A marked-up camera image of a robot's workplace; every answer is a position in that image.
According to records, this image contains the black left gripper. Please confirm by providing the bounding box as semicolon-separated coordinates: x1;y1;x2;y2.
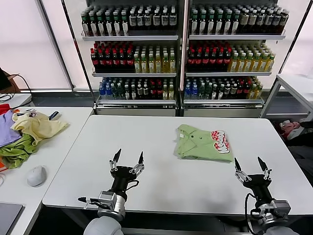
109;148;146;196

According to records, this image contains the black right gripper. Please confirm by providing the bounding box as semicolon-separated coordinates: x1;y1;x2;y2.
234;156;274;206

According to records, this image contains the light green polo shirt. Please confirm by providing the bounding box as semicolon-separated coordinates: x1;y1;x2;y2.
173;124;235;164

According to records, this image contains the silver left wrist module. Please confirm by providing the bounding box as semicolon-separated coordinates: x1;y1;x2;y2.
98;190;116;209

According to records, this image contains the silver wrist module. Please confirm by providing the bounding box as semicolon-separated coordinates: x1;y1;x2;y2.
98;190;116;209
268;199;291;218

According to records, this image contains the silver right wrist module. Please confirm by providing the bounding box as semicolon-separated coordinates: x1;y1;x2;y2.
268;199;291;218

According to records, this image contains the pink white clothing pile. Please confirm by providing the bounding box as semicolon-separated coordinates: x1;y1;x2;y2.
280;119;301;141

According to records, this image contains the grey computer mouse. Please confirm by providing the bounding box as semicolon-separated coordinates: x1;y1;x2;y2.
27;165;47;188

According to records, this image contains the pale yellow shirt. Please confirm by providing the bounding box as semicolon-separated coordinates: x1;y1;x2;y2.
11;110;70;145

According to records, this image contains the white metal side table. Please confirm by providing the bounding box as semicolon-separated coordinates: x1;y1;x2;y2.
259;73;313;120

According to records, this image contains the cola bottle red cap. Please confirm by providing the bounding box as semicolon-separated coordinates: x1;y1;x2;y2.
216;48;224;72
201;48;210;72
112;48;120;73
223;48;231;72
119;48;127;73
98;48;106;73
194;48;202;72
105;48;113;73
90;48;99;73
187;48;195;72
126;48;135;73
209;48;217;72

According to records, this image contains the green crumpled cloth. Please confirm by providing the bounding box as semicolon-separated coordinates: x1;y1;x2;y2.
0;134;39;169

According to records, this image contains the orange flat item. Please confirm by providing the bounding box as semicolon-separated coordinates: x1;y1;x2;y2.
0;156;10;172

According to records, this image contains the purple shirt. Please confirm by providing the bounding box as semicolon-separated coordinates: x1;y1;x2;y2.
0;110;22;148

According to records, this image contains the metal beverage shelf rack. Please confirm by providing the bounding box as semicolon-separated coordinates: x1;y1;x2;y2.
79;0;183;117
182;0;291;118

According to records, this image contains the grey laptop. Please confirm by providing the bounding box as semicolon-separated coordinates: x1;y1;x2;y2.
0;202;26;235

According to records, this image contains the black monitor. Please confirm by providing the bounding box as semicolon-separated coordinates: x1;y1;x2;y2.
0;66;13;91

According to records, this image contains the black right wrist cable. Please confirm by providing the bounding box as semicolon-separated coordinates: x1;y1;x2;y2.
245;192;261;233

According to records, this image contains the black desk cable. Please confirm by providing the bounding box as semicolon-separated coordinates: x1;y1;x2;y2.
12;73;34;100

